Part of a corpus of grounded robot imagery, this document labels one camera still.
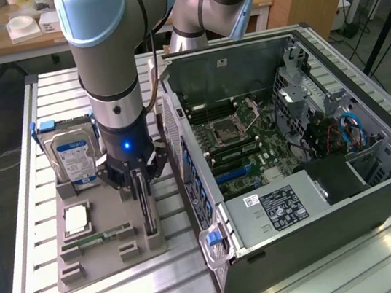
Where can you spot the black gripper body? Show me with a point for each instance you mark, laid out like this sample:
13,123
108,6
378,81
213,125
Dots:
127,145

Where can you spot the black graphics card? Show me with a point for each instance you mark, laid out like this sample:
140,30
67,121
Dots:
146,209

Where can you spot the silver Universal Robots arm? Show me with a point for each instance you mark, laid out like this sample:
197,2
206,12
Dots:
105,57

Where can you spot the hard disk with blue caddy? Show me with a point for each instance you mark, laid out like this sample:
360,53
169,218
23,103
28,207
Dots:
72,157

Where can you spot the silver CPU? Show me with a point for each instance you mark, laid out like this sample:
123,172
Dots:
75,219

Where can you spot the green RAM stick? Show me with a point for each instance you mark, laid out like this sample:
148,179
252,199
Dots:
95,237

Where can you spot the black RAM slot bank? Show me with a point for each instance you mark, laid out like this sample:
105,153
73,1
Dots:
212,111

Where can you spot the CPU socket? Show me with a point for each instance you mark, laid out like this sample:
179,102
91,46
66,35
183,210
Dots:
226,131

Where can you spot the blue expansion slot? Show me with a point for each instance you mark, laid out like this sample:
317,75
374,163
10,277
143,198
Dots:
234,175

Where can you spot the grey parts rack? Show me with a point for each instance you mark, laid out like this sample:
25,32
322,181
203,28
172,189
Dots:
109,262

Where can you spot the blue case latch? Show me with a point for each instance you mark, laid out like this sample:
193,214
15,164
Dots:
214,240

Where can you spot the metal socket cover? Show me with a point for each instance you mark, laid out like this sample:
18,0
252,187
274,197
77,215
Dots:
249,110

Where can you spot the grey power supply unit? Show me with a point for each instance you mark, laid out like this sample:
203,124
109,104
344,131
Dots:
250,219

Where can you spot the green motherboard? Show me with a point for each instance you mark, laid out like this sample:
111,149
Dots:
274,153

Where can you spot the plain white box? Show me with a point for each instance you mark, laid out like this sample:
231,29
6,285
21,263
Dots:
48,23

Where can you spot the metal disk bay cage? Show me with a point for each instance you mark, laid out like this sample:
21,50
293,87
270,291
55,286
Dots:
295,102

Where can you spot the white box with round hollow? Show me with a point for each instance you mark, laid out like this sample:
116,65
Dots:
23,29

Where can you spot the wooden desk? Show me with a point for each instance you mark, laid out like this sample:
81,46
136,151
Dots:
1,50

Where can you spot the black open PC case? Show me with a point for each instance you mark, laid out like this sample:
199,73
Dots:
306,248

